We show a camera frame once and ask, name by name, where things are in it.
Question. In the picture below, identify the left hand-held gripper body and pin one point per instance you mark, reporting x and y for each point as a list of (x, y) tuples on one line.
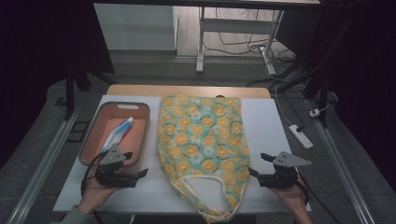
[(112, 169)]

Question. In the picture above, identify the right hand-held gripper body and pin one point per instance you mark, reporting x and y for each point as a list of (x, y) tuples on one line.
[(281, 174)]

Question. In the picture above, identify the blue and white toothpaste tube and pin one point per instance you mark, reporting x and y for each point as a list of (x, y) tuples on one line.
[(120, 132)]

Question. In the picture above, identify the pink basket with grey rim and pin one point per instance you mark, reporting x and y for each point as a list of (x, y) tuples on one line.
[(102, 146)]

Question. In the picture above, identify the orange print tote bag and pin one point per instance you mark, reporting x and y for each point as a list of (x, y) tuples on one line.
[(202, 149)]

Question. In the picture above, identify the person's right hand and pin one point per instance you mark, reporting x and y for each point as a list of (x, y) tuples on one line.
[(289, 196)]

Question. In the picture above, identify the person's left hand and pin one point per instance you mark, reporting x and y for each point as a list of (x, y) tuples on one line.
[(95, 194)]

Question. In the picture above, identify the white table mat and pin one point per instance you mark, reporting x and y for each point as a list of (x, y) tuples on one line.
[(267, 130)]

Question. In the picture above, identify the white power strip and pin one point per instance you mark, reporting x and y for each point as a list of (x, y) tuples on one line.
[(300, 136)]

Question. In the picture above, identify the small white plug adapter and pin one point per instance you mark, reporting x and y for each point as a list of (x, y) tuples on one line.
[(314, 113)]

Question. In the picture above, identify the black metal stand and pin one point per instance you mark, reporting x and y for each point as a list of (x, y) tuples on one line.
[(70, 93), (320, 90)]

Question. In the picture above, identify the white cabinet panel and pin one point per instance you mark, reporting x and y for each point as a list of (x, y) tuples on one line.
[(134, 26)]

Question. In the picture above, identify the black square floor frame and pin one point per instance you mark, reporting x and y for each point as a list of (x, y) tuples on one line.
[(77, 131)]

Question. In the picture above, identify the aluminium rail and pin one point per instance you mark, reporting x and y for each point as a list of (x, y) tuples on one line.
[(339, 168), (40, 168)]

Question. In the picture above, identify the white desk frame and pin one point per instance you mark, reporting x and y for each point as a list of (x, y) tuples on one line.
[(236, 26)]

